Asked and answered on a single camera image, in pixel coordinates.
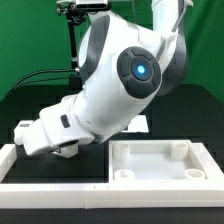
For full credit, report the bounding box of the black camera stand pole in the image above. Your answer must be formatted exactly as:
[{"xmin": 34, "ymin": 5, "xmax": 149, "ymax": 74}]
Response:
[{"xmin": 57, "ymin": 2, "xmax": 87, "ymax": 89}]

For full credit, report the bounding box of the white square table top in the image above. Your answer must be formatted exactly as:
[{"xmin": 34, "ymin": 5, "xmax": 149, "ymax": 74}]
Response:
[{"xmin": 109, "ymin": 140, "xmax": 211, "ymax": 183}]

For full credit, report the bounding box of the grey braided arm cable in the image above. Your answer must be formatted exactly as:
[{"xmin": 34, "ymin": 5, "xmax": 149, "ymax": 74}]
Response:
[{"xmin": 154, "ymin": 3, "xmax": 188, "ymax": 64}]

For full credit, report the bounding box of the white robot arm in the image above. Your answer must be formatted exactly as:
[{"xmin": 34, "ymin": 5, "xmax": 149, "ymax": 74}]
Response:
[{"xmin": 21, "ymin": 0, "xmax": 193, "ymax": 156}]

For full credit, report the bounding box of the overhead camera on stand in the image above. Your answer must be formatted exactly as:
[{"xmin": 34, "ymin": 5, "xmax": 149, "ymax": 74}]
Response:
[{"xmin": 57, "ymin": 0, "xmax": 110, "ymax": 11}]

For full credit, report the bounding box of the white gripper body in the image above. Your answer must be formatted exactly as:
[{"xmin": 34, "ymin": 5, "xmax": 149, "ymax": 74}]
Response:
[{"xmin": 22, "ymin": 95, "xmax": 94, "ymax": 156}]

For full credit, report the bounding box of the black cable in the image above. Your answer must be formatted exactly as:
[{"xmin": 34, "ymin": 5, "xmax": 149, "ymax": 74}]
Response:
[
  {"xmin": 13, "ymin": 67, "xmax": 83, "ymax": 91},
  {"xmin": 13, "ymin": 77, "xmax": 73, "ymax": 92}
]

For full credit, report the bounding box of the black cable upper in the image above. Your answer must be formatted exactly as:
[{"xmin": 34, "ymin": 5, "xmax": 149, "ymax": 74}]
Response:
[{"xmin": 13, "ymin": 67, "xmax": 83, "ymax": 91}]

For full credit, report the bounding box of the white marker sheet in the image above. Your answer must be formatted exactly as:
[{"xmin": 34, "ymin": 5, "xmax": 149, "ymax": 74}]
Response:
[{"xmin": 127, "ymin": 115, "xmax": 149, "ymax": 133}]

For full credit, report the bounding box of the black cable lower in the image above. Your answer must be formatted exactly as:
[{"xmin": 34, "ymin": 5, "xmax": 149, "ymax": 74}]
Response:
[{"xmin": 13, "ymin": 77, "xmax": 73, "ymax": 92}]

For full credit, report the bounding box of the white U-shaped fence frame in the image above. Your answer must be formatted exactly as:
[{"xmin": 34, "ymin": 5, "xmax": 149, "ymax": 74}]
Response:
[{"xmin": 0, "ymin": 143, "xmax": 224, "ymax": 209}]

